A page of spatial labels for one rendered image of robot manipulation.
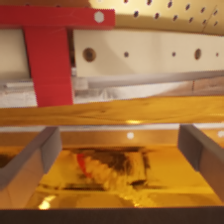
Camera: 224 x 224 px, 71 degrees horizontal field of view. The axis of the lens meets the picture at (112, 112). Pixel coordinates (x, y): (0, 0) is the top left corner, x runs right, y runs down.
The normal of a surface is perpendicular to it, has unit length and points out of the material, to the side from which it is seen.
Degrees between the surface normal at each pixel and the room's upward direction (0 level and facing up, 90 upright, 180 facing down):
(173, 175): 134
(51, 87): 90
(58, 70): 90
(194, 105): 90
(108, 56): 90
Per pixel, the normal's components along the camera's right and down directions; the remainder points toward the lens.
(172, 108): 0.00, 0.30
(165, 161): -0.04, -0.42
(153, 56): 0.32, 0.28
